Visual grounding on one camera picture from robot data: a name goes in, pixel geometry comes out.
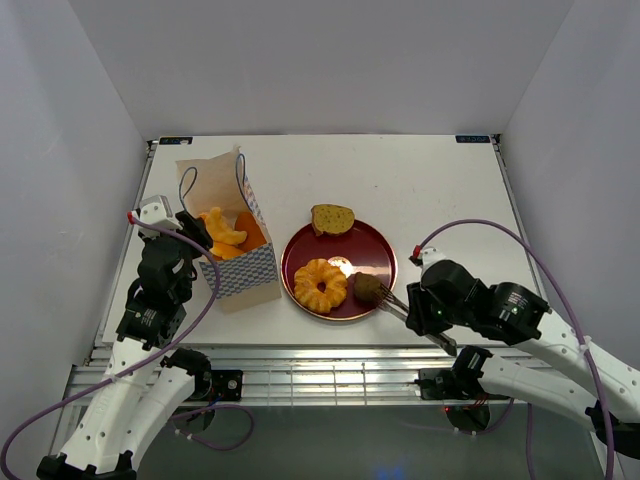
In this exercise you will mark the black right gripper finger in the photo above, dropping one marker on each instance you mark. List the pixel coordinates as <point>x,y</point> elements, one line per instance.
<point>444,342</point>
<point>421,318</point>

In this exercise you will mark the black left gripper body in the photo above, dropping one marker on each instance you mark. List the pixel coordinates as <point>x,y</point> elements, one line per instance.
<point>190,252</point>

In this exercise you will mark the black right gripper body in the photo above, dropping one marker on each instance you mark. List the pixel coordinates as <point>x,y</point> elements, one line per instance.
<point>456,314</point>

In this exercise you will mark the long twisted bread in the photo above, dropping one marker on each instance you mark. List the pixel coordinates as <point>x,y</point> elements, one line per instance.
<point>223,251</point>

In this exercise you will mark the dark brown bread wedge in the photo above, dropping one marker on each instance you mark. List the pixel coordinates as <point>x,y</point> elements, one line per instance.
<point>367,288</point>

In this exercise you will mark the small croissant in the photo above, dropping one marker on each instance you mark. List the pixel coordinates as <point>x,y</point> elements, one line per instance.
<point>220,230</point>

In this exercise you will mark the orange oval bread loaf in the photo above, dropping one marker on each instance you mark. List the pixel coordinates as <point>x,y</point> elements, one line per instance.
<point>245,222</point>

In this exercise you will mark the blue checkered paper bag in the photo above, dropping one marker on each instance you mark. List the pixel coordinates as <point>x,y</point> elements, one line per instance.
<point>217,191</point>

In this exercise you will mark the metal kitchen tongs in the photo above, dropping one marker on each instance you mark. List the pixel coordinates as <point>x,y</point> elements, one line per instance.
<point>385,300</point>

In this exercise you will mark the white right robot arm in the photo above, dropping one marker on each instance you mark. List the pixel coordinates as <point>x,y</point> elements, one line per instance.
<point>589,385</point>

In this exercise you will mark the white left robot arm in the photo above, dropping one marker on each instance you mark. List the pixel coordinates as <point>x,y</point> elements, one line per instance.
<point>148,375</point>

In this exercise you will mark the brown bread slice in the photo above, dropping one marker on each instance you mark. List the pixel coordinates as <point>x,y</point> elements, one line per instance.
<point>333,220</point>

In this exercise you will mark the dark red round plate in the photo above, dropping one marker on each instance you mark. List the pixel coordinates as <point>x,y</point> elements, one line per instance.
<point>367,250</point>

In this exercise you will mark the pink sugared donut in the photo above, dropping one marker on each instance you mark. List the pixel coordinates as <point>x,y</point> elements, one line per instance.
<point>343,264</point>

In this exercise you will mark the left black table label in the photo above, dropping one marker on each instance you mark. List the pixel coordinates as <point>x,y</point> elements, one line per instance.
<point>175,140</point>

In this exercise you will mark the black table label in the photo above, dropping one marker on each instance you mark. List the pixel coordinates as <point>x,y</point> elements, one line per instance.
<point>175,140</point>
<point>472,139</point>

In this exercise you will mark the right black table label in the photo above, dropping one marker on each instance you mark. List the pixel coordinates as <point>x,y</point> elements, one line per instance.
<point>472,139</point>

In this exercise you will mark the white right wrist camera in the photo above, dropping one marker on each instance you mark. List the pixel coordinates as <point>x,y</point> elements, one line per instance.
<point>426,257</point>

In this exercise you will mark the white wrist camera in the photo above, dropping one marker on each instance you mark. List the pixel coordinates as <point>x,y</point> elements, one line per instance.
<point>155,211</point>
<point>426,257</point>

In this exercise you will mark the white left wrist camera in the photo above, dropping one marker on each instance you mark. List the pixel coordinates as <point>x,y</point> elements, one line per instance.
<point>155,211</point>

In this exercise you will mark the aluminium frame rail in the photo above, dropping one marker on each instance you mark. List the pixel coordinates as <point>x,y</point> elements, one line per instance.
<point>328,377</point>

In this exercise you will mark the twisted ring bread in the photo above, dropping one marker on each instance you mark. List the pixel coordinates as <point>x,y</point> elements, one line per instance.
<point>320,287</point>

